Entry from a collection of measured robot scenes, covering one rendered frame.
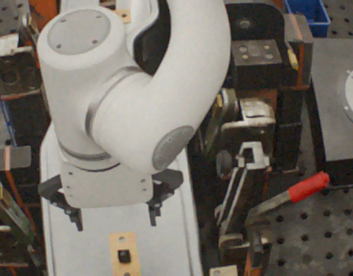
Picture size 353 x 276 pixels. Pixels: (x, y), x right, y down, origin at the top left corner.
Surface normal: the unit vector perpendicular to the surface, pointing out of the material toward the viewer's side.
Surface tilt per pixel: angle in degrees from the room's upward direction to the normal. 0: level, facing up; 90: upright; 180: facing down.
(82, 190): 91
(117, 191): 94
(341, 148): 4
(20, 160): 0
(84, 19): 2
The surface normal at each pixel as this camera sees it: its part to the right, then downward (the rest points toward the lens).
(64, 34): -0.07, -0.59
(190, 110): 0.63, 0.47
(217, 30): 0.87, -0.07
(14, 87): 0.11, 0.80
